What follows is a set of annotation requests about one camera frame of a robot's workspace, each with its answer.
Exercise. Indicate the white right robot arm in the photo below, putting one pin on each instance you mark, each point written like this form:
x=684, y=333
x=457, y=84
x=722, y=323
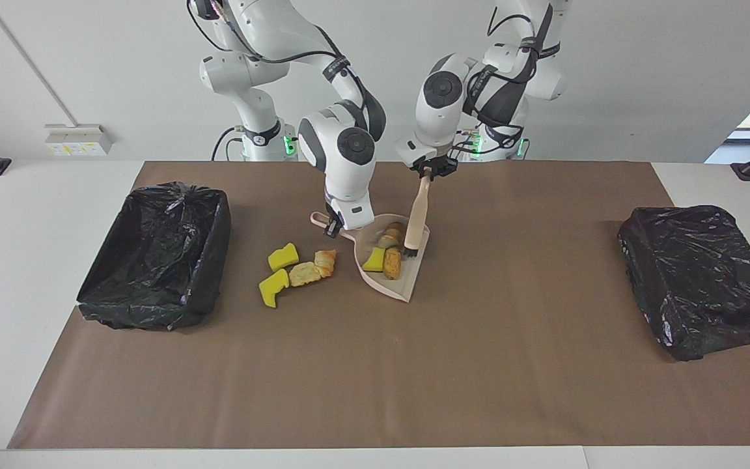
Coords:
x=346, y=176

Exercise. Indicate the orange-brown bun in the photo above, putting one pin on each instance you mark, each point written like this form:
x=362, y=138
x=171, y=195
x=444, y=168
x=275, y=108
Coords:
x=392, y=263

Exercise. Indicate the beige hand brush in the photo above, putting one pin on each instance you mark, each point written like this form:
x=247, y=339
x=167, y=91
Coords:
x=417, y=215

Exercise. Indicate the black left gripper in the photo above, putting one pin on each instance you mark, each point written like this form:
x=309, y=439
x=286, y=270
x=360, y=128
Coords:
x=439, y=164

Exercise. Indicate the yellow L-shaped sponge piece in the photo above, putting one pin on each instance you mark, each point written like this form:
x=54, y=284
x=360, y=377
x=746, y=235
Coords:
x=272, y=286

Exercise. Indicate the small yellow sponge wedge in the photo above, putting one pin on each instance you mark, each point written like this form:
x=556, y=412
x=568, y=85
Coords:
x=373, y=260

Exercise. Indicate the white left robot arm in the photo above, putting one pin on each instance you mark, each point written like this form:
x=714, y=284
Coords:
x=440, y=124

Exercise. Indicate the pale ridged bread chunk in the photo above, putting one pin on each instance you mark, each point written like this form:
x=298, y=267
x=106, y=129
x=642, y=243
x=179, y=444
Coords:
x=390, y=236

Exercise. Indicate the striped croissant piece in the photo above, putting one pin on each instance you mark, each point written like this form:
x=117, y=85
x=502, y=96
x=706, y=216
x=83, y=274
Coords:
x=325, y=262

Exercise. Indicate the open bin with black bag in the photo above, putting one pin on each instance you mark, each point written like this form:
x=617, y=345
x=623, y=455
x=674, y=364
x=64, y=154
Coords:
x=153, y=260

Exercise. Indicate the pale bread piece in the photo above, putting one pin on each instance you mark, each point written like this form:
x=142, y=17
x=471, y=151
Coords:
x=303, y=274

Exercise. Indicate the flat bin with black bag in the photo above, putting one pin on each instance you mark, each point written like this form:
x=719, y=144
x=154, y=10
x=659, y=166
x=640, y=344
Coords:
x=694, y=280

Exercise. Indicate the yellow sponge block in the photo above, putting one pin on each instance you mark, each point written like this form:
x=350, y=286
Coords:
x=282, y=258

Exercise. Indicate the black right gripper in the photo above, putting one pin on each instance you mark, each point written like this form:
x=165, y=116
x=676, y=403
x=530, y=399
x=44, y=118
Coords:
x=333, y=216

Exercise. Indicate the brown paper table mat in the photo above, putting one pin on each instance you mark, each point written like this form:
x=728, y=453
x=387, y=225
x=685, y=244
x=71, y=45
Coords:
x=544, y=391

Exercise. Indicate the pale pink dustpan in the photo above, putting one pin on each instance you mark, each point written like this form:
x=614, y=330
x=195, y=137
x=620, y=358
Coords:
x=407, y=283

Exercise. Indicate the white wall socket box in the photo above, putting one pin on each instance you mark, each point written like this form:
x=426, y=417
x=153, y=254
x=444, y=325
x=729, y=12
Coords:
x=79, y=140

